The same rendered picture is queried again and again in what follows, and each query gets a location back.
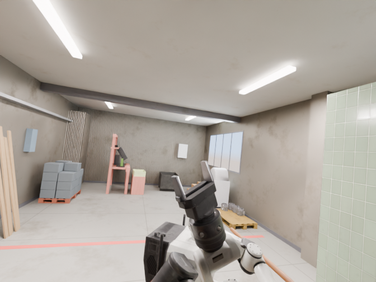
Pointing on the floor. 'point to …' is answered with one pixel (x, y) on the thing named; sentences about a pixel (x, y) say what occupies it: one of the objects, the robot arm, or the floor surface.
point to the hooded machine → (221, 185)
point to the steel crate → (166, 181)
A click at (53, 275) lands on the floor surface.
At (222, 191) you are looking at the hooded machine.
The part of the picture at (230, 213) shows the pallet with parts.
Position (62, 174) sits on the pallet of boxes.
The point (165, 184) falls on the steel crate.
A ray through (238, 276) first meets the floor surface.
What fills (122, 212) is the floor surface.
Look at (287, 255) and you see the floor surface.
